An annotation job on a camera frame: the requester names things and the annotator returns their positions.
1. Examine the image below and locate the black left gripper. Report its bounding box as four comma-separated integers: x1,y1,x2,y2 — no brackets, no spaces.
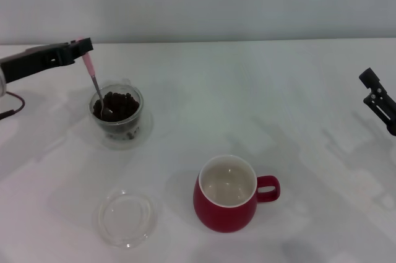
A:
0,37,94,85

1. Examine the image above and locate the pink handled metal spoon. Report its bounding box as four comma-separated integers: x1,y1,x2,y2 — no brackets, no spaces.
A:
75,36,114,118

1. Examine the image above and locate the round clear glass lid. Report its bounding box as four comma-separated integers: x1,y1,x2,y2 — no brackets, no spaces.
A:
98,189,159,249

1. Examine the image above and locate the red mug white inside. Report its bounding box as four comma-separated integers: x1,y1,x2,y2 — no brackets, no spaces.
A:
192,153,282,234

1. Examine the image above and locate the heap of coffee beans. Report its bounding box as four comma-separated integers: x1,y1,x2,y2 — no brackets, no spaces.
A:
92,90,140,123

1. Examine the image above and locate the glass jar of coffee beans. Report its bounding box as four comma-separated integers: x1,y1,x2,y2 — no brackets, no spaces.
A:
88,77,145,140

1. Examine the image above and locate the left arm wrist cable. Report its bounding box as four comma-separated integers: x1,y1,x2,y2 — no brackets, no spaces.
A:
0,90,27,121

